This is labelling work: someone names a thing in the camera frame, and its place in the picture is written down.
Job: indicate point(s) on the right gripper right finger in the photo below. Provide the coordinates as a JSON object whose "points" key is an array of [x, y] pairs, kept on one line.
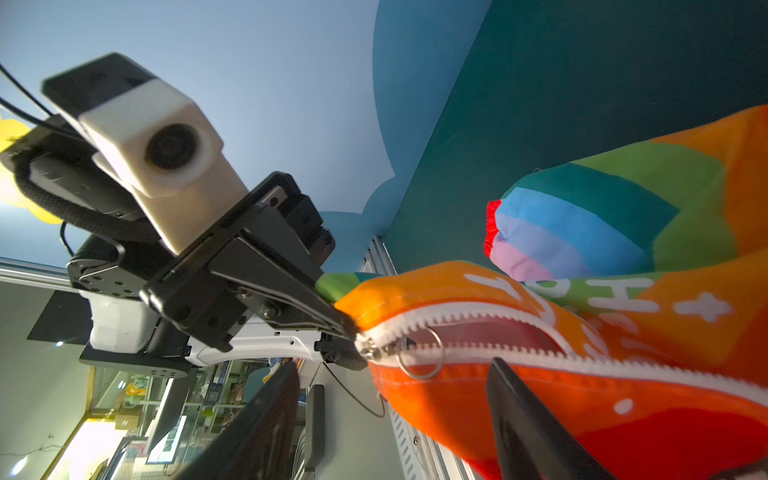
{"points": [[530, 442]]}

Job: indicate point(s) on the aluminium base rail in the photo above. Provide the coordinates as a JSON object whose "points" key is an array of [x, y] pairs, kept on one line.
{"points": [[421, 457]]}

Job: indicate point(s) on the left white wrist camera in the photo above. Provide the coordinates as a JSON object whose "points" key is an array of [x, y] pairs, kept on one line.
{"points": [[152, 139]]}

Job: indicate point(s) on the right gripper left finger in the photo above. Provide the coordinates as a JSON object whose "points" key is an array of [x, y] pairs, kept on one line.
{"points": [[258, 442]]}

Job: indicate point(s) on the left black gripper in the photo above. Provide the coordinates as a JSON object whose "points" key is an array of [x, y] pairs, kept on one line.
{"points": [[261, 260]]}

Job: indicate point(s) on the rainbow children's jacket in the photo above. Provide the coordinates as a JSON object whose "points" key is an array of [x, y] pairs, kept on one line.
{"points": [[628, 291]]}

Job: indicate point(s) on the black monitor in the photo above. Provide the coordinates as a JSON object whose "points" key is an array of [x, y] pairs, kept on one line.
{"points": [[66, 318]]}

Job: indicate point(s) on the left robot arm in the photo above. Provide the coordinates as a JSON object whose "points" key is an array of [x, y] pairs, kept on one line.
{"points": [[261, 341]]}

